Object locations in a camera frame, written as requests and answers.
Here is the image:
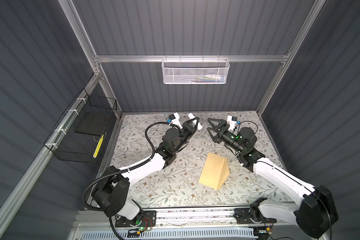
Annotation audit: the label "pens in white basket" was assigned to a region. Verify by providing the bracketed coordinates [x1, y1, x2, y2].
[188, 74, 226, 84]

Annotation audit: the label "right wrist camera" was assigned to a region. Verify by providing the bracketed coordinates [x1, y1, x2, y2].
[227, 115, 241, 132]

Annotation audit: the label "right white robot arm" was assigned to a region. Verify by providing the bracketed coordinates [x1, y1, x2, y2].
[207, 117, 339, 239]

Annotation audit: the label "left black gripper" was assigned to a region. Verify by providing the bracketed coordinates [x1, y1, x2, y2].
[171, 116, 197, 155]

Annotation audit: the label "black corrugated cable conduit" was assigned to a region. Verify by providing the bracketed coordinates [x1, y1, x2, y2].
[81, 121, 175, 240]

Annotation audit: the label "black foam pad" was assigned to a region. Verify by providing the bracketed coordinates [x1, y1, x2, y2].
[75, 113, 109, 137]

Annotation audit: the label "black wire basket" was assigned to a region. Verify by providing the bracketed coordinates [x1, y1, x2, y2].
[44, 90, 118, 164]

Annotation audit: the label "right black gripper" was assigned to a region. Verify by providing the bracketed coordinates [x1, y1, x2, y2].
[207, 118, 243, 156]

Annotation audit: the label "tan paper envelope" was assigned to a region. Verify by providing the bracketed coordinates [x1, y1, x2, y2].
[199, 153, 230, 190]

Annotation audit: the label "floral table mat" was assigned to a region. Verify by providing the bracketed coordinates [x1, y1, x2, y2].
[111, 112, 290, 208]

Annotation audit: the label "white wire mesh basket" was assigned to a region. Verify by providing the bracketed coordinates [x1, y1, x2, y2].
[161, 58, 230, 85]

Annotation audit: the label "white vented cable tray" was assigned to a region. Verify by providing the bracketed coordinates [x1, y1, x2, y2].
[79, 228, 256, 240]

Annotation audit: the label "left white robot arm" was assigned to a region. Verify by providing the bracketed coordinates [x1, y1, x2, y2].
[82, 114, 202, 226]

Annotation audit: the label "yellow marker pen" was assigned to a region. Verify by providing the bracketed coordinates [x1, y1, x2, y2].
[93, 135, 104, 159]

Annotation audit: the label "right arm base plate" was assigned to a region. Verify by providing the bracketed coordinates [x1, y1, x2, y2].
[233, 208, 277, 225]

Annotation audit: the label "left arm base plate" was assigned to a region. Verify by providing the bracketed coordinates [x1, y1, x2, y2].
[115, 211, 157, 228]

